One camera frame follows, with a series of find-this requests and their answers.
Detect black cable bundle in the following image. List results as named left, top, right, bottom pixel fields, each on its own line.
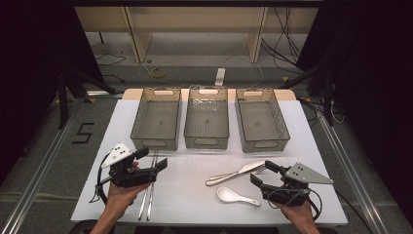
left=261, top=6, right=310, bottom=74

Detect hand-held gripper cable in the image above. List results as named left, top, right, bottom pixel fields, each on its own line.
left=89, top=155, right=112, bottom=205
left=267, top=187, right=323, bottom=222

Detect person's right hand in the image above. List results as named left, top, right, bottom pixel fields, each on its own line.
left=275, top=200, right=321, bottom=229

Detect white ceramic spoon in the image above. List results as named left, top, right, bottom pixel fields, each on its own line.
left=216, top=186, right=262, bottom=208

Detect person's left hand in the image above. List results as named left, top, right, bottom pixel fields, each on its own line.
left=106, top=180, right=153, bottom=213

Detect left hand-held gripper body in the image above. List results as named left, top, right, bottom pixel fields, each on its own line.
left=100, top=141, right=160, bottom=189

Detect beige wooden shelf unit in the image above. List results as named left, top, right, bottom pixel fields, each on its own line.
left=74, top=6, right=319, bottom=64

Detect aluminium floor rail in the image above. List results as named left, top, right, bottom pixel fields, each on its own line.
left=0, top=97, right=82, bottom=234
left=319, top=115, right=391, bottom=234

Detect white table sheet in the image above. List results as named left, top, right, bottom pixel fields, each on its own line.
left=70, top=98, right=349, bottom=227

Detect thin black floor cable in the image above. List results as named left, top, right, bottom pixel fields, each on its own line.
left=94, top=53, right=128, bottom=84

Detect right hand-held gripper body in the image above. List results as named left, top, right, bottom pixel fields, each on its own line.
left=261, top=162, right=334, bottom=208

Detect left hand-held gripper cable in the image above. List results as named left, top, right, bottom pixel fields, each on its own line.
left=89, top=155, right=112, bottom=205

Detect black metal stand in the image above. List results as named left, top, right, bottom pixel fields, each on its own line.
left=56, top=62, right=120, bottom=130
left=281, top=59, right=335, bottom=127

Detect yellow tape roll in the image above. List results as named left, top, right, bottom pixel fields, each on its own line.
left=151, top=66, right=168, bottom=80

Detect metal chopstick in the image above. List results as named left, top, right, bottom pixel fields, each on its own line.
left=137, top=150, right=156, bottom=222
left=145, top=150, right=160, bottom=222

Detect right hand-held gripper cable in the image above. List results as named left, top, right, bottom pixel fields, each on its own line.
left=267, top=187, right=323, bottom=222

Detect transparent grey plastic bin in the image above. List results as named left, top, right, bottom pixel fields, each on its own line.
left=235, top=87, right=291, bottom=154
left=130, top=87, right=182, bottom=152
left=183, top=86, right=230, bottom=150

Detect black curtain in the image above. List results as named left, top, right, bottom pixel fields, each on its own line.
left=0, top=0, right=105, bottom=183
left=296, top=0, right=413, bottom=225

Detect white power strip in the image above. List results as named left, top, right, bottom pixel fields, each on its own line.
left=214, top=67, right=226, bottom=87

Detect white floor cable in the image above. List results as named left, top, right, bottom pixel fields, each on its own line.
left=223, top=53, right=265, bottom=90

